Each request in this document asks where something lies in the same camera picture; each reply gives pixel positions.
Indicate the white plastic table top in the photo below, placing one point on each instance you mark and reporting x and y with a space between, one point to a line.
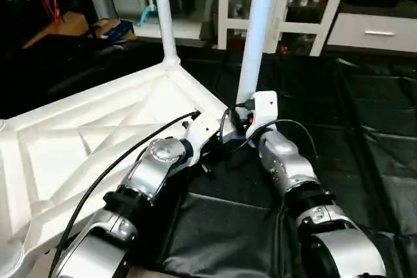
71 141

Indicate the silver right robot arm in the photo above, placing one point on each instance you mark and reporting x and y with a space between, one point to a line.
300 187

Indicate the black work mat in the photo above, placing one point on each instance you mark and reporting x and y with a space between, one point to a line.
339 128

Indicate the white glass-door cabinet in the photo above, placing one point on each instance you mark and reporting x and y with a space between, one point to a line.
287 8

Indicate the blue plastic bag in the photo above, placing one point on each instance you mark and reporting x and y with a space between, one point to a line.
124 30

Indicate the brown cardboard box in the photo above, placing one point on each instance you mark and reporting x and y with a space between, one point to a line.
104 27

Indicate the white drawer unit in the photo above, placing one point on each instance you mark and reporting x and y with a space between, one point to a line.
378 30

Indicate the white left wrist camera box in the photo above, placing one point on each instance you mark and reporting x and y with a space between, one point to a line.
202 131

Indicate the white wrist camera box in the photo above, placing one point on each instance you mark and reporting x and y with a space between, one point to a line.
264 109
202 131

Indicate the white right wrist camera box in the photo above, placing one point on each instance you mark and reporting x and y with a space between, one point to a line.
264 109

